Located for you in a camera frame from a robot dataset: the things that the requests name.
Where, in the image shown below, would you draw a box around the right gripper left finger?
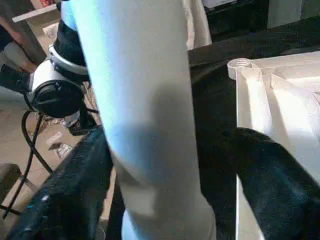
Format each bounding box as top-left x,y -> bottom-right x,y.
7,126 -> 115,240

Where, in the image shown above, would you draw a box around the person in dark shirt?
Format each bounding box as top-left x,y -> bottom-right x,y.
0,14 -> 38,74

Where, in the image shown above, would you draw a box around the black table mat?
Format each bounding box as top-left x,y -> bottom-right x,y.
107,16 -> 320,240

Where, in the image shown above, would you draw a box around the white plastic table leg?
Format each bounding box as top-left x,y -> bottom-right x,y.
61,0 -> 217,240

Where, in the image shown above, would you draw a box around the white plastic table top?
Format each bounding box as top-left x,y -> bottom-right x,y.
226,52 -> 320,240

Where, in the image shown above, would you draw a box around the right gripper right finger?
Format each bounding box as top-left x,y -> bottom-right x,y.
224,126 -> 320,240

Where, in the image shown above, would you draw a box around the grey curtain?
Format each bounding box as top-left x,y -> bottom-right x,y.
181,0 -> 213,51

